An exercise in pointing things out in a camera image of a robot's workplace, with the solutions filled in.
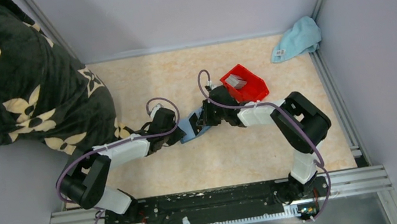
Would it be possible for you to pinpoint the teal card holder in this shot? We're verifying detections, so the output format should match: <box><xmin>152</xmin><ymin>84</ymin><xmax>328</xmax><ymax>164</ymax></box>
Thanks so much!
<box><xmin>179</xmin><ymin>107</ymin><xmax>203</xmax><ymax>144</ymax></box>

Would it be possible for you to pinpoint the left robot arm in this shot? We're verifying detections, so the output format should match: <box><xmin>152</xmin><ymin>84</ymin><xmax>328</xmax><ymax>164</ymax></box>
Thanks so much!
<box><xmin>56</xmin><ymin>106</ymin><xmax>185</xmax><ymax>224</ymax></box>

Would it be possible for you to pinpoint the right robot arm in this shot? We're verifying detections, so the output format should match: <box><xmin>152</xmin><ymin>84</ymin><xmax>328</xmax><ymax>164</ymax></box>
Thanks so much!
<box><xmin>184</xmin><ymin>85</ymin><xmax>331</xmax><ymax>198</ymax></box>

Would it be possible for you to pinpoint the silver credit cards stack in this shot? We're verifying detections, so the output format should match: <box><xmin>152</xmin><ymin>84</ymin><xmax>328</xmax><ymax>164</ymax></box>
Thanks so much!
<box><xmin>225</xmin><ymin>74</ymin><xmax>247</xmax><ymax>89</ymax></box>

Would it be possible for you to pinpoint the red plastic bin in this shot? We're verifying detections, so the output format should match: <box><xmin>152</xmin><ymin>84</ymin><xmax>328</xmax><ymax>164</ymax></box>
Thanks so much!
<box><xmin>220</xmin><ymin>64</ymin><xmax>270</xmax><ymax>102</ymax></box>

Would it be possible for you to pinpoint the light blue cloth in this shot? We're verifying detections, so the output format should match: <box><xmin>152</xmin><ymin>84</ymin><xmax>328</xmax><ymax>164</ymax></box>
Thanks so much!
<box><xmin>271</xmin><ymin>16</ymin><xmax>322</xmax><ymax>63</ymax></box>

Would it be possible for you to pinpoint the black floral blanket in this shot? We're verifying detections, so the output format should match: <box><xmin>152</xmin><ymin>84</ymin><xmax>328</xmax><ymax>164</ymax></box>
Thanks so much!
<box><xmin>0</xmin><ymin>0</ymin><xmax>132</xmax><ymax>155</ymax></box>

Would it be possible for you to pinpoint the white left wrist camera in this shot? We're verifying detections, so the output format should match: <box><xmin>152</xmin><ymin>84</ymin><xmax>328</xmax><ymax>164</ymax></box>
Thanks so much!
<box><xmin>149</xmin><ymin>103</ymin><xmax>162</xmax><ymax>117</ymax></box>

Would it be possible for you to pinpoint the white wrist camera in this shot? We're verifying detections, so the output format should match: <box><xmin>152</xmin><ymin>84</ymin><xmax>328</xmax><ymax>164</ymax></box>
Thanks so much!
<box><xmin>205</xmin><ymin>81</ymin><xmax>216</xmax><ymax>92</ymax></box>
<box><xmin>149</xmin><ymin>103</ymin><xmax>162</xmax><ymax>117</ymax></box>

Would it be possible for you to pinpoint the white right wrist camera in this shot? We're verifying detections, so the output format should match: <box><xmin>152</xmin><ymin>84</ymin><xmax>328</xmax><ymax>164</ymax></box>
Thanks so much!
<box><xmin>205</xmin><ymin>81</ymin><xmax>216</xmax><ymax>92</ymax></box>

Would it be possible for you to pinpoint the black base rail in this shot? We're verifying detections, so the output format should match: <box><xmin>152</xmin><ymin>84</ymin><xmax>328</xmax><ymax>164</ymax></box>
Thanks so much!
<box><xmin>104</xmin><ymin>176</ymin><xmax>329</xmax><ymax>224</ymax></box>

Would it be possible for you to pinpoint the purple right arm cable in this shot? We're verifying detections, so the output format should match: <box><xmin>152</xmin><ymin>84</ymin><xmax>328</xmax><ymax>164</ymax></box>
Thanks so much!
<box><xmin>196</xmin><ymin>54</ymin><xmax>337</xmax><ymax>224</ymax></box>

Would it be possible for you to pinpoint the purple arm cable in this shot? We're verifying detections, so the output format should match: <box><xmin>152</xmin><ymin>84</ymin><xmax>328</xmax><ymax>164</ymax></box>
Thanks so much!
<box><xmin>45</xmin><ymin>94</ymin><xmax>196</xmax><ymax>224</ymax></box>
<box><xmin>196</xmin><ymin>54</ymin><xmax>337</xmax><ymax>224</ymax></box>

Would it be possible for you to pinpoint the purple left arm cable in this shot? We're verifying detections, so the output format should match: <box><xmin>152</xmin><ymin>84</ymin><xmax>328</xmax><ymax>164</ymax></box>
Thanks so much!
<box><xmin>45</xmin><ymin>94</ymin><xmax>196</xmax><ymax>224</ymax></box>

